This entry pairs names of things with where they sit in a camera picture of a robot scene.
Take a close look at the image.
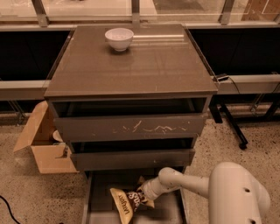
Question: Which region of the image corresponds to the black plug with cable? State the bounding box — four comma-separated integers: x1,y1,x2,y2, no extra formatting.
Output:
214,73,240,95

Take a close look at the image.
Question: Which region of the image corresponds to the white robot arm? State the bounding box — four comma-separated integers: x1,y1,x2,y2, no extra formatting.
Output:
142,162,270,224

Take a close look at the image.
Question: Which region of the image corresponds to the white ceramic bowl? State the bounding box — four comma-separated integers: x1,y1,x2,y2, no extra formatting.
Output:
105,28,134,52

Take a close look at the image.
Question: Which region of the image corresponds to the white cup in box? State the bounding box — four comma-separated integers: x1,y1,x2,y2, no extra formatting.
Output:
52,130,63,143

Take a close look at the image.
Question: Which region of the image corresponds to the grey drawer cabinet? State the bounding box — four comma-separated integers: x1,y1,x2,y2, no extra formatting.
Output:
44,24,218,179

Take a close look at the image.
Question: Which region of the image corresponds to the grey bottom drawer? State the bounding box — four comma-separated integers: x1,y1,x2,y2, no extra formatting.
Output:
82,168,187,224

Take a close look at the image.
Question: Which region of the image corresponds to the grey middle drawer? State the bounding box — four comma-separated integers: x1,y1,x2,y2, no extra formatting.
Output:
71,137,195,172

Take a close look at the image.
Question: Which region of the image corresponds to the grey drawer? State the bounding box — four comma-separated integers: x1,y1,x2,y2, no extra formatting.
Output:
82,168,187,224
71,137,195,172
51,101,207,143

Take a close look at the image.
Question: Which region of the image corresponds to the black floor cable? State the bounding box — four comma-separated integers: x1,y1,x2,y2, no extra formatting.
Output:
0,194,21,224

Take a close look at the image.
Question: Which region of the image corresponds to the grey top drawer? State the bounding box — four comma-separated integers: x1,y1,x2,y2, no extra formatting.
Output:
51,101,207,143

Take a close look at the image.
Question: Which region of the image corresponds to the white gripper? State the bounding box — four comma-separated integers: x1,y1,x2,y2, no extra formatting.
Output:
136,176,164,208

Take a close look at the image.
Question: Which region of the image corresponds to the brown chip bag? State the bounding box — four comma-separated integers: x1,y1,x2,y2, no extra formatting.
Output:
110,188,148,224

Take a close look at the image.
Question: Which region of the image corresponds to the black wheeled stand leg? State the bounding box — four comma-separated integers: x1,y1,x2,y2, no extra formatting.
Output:
208,96,248,151

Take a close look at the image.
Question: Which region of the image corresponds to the open cardboard box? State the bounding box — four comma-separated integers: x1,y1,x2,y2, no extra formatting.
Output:
13,101,78,174

